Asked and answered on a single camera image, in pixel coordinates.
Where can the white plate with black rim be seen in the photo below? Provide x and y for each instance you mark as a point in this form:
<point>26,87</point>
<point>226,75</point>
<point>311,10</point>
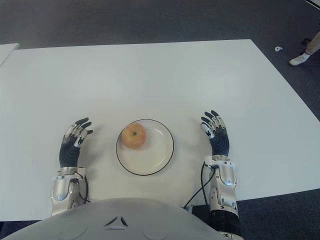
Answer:
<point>155,155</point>

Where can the grey robot torso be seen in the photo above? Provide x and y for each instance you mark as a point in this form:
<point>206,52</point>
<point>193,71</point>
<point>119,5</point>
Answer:
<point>120,222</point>

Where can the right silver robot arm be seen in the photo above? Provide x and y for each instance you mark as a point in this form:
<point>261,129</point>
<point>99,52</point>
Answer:
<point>225,190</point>

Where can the yellow red apple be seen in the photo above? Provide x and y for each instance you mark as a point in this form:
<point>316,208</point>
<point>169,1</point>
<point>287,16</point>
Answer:
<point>133,136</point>

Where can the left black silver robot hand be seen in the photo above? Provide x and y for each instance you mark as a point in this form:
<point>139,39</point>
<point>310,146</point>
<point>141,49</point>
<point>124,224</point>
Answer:
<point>68,155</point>

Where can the small dark object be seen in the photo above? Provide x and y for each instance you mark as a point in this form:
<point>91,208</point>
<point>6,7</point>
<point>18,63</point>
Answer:
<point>305,42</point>

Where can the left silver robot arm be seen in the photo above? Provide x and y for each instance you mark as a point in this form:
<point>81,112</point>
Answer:
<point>61,187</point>

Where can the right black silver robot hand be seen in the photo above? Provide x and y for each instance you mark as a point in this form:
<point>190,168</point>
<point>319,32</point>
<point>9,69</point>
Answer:
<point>220,145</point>

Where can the white sneaker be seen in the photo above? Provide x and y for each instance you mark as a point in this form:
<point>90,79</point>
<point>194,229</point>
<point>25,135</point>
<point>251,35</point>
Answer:
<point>298,60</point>

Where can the small white object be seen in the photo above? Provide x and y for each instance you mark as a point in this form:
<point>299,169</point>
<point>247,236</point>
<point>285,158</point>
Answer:
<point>277,48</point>

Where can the neighbouring white table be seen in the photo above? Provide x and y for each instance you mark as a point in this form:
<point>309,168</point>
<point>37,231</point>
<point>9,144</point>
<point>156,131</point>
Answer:
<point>6,53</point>

